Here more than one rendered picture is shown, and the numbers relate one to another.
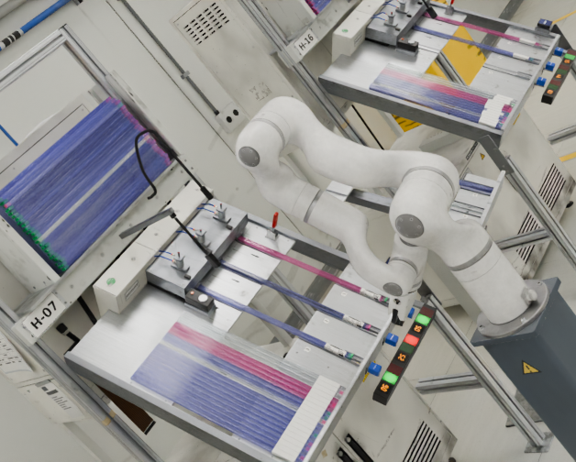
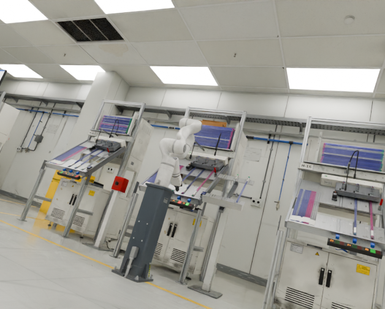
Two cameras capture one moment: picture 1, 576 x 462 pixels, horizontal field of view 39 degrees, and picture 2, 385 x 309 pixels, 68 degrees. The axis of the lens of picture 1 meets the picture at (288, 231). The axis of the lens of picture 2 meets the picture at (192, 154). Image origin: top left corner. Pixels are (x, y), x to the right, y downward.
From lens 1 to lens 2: 2.95 m
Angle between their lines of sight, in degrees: 71
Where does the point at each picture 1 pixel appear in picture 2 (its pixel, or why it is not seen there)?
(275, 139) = (183, 122)
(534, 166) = (346, 295)
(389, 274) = not seen: hidden behind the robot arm
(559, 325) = (152, 194)
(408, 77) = (312, 197)
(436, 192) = (167, 141)
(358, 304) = (191, 191)
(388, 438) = (181, 241)
